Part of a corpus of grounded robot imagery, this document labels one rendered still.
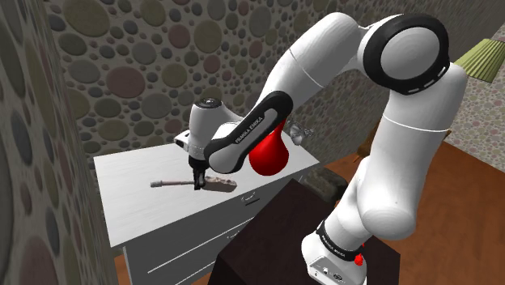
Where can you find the dark grey stool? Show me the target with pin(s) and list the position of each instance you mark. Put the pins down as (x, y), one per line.
(325, 183)

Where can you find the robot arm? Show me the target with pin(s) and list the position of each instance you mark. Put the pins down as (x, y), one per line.
(398, 158)

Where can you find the white chest of drawers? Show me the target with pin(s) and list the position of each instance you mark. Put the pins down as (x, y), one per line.
(157, 205)

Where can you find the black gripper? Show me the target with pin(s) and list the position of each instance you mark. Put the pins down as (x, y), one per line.
(195, 163)

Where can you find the dark robot stand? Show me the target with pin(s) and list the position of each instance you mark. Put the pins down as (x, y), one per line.
(272, 236)

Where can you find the red vase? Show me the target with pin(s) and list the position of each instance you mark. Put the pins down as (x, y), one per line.
(270, 156)

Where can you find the clear glass object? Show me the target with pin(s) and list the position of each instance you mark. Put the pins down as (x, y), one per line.
(299, 132)

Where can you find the green lampshade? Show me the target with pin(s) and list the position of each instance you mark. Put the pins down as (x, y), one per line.
(482, 59)

